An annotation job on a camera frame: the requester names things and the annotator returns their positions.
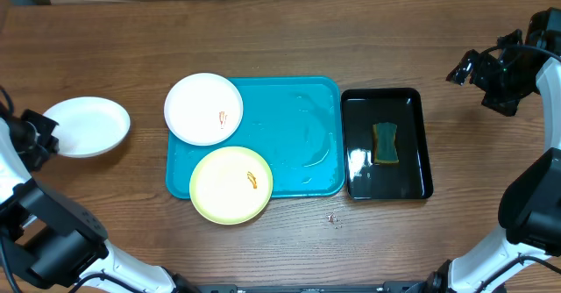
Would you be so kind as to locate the small crumbs on table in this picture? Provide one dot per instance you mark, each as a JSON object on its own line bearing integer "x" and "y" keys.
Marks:
{"x": 334, "y": 220}

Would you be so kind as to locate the black rectangular water tray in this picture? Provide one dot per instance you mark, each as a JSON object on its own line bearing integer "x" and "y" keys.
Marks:
{"x": 410, "y": 178}

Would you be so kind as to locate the green yellow sponge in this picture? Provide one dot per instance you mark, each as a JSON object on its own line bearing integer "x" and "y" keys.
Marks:
{"x": 384, "y": 137}

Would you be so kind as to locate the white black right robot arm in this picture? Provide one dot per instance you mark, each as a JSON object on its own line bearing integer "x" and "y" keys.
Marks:
{"x": 529, "y": 213}

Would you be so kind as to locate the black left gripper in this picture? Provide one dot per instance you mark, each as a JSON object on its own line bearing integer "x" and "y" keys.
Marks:
{"x": 50, "y": 125}

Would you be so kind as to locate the white plate with ketchup streak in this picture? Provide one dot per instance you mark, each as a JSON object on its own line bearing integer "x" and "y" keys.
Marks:
{"x": 88, "y": 126}

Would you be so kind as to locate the white plate with red squiggle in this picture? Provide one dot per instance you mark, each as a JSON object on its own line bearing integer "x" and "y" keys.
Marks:
{"x": 203, "y": 109}

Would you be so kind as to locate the teal plastic tray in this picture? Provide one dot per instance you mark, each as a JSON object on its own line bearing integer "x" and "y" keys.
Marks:
{"x": 294, "y": 123}

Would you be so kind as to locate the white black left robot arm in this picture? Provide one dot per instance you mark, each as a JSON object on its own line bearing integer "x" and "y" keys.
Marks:
{"x": 48, "y": 239}

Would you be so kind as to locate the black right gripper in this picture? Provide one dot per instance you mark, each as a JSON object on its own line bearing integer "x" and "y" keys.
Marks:
{"x": 485, "y": 66}

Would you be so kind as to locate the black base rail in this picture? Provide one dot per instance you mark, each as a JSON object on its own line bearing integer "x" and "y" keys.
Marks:
{"x": 386, "y": 287}

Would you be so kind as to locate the yellow plate with sauce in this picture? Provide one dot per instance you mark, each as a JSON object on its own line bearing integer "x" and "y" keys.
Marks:
{"x": 231, "y": 185}

